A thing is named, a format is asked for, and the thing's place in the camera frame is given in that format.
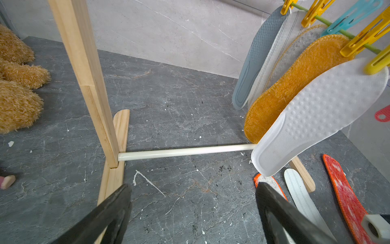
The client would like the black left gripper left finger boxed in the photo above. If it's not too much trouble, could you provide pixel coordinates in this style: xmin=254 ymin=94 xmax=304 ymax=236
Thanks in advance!
xmin=52 ymin=184 xmax=131 ymax=244

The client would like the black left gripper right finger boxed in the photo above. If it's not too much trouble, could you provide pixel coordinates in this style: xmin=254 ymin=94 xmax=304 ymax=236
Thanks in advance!
xmin=256 ymin=183 xmax=336 ymax=244

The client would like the grey striped insole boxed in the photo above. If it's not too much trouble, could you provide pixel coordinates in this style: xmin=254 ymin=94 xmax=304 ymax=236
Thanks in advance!
xmin=284 ymin=168 xmax=336 ymax=240
xmin=247 ymin=10 xmax=306 ymax=108

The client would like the grey felt orange-edged insole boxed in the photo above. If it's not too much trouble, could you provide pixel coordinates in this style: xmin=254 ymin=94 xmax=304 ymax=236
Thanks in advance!
xmin=253 ymin=173 xmax=287 ymax=200

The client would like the red orange-edged insole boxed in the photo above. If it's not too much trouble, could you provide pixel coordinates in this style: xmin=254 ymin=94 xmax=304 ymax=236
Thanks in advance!
xmin=323 ymin=155 xmax=373 ymax=244

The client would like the white foam insole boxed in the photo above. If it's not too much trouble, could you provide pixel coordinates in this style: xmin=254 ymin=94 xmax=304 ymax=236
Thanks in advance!
xmin=251 ymin=58 xmax=389 ymax=176

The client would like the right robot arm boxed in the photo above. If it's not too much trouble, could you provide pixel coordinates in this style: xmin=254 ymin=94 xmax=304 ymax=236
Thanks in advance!
xmin=361 ymin=214 xmax=390 ymax=244

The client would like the green round clip hanger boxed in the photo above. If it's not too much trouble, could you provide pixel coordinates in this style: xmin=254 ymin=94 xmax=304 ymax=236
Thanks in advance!
xmin=280 ymin=1 xmax=390 ymax=75

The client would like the pink pig toy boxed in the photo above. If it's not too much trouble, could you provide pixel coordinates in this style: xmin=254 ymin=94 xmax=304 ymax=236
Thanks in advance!
xmin=0 ymin=175 xmax=16 ymax=190

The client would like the brown teddy bear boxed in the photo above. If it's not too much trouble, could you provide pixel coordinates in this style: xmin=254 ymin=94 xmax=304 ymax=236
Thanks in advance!
xmin=1 ymin=25 xmax=51 ymax=134

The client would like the yellow fuzzy insole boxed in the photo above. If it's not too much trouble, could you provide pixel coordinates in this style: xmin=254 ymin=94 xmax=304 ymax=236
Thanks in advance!
xmin=244 ymin=35 xmax=355 ymax=143

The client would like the grey felt yellow-edged insole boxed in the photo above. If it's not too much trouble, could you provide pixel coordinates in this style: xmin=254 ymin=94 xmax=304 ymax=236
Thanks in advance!
xmin=263 ymin=24 xmax=328 ymax=92

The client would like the blue-grey foam insole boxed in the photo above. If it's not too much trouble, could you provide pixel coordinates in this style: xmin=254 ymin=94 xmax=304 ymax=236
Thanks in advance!
xmin=232 ymin=6 xmax=288 ymax=110

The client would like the wooden clothes rack frame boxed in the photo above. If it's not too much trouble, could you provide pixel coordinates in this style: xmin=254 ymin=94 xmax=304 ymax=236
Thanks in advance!
xmin=47 ymin=0 xmax=316 ymax=244

